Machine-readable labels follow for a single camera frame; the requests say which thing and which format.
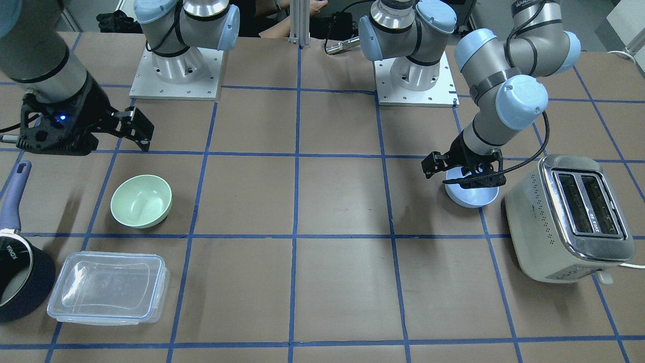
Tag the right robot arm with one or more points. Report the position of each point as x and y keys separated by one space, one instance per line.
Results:
x=37 y=58

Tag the clear plastic container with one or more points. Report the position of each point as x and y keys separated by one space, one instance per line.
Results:
x=109 y=289

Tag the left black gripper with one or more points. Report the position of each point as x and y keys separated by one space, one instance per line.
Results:
x=464 y=149

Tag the seated person in black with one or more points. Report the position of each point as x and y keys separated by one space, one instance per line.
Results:
x=265 y=10

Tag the green bowl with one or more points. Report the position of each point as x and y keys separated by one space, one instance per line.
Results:
x=141 y=201

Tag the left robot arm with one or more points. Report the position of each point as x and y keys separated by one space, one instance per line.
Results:
x=501 y=75

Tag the dark blue saucepan with lid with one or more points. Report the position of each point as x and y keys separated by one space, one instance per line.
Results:
x=27 y=273

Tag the aluminium frame post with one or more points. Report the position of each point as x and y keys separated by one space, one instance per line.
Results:
x=299 y=23

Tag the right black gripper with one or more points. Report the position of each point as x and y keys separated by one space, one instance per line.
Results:
x=93 y=107

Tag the blue bowl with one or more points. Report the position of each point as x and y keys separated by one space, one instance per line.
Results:
x=471 y=198

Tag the cream toaster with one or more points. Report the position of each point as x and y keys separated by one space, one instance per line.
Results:
x=566 y=222

